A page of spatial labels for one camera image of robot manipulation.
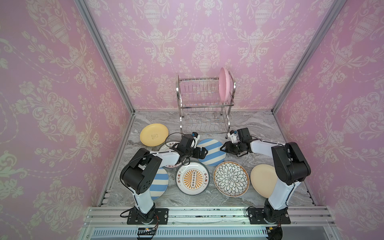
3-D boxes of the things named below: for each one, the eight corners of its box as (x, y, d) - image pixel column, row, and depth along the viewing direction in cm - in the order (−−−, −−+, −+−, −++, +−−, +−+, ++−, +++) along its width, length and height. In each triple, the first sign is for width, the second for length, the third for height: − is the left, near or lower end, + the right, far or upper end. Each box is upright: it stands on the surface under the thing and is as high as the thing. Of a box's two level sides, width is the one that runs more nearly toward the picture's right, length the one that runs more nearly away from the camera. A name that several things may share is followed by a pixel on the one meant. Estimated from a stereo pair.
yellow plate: (137, 146, 103) (136, 145, 101) (143, 125, 115) (142, 123, 113) (166, 146, 103) (166, 145, 101) (169, 125, 115) (169, 123, 113)
